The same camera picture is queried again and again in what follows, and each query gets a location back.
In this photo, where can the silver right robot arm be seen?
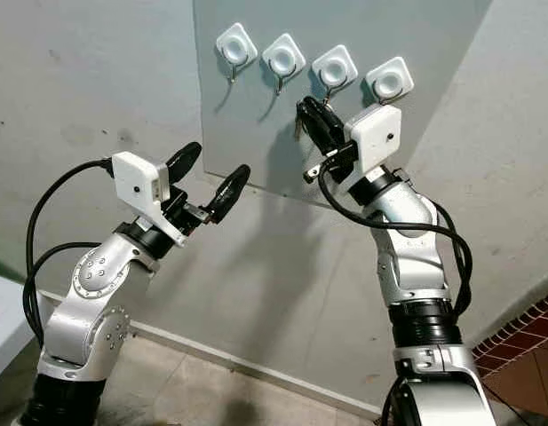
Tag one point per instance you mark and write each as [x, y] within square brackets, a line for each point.
[416, 266]

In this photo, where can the grey wall panel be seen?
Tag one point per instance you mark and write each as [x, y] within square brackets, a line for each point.
[442, 44]

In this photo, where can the white folding table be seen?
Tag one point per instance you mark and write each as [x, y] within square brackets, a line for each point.
[9, 319]

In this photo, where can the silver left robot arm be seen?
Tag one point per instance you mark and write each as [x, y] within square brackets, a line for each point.
[91, 311]

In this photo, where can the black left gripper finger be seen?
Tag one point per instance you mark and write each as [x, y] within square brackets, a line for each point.
[183, 160]
[231, 188]

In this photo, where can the white square wall hook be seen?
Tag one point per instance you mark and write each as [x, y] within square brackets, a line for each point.
[236, 44]
[283, 58]
[335, 67]
[389, 82]

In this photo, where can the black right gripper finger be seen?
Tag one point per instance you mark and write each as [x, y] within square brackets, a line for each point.
[334, 122]
[316, 129]

